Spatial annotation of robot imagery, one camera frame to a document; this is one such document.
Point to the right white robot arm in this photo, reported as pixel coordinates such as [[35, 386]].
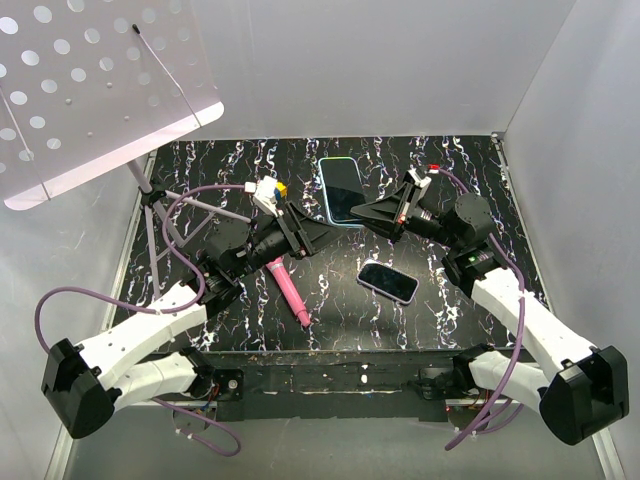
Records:
[[576, 387]]

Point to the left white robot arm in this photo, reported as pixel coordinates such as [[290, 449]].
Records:
[[87, 382]]

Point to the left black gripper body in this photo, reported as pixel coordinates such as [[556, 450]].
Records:
[[272, 242]]

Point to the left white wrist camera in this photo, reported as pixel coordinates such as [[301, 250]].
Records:
[[262, 195]]

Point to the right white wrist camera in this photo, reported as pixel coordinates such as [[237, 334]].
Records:
[[420, 178]]

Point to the perforated white music stand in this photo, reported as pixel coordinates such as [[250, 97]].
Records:
[[87, 87]]

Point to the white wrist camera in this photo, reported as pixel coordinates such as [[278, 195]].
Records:
[[262, 195], [420, 178]]

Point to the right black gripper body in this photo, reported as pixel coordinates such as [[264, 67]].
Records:
[[424, 225]]

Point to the white blue yellow toy blocks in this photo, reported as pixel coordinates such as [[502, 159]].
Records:
[[280, 191]]

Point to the pink marker pen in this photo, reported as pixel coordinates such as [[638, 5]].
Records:
[[290, 292]]

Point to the phone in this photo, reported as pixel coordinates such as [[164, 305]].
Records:
[[388, 281], [342, 189]]

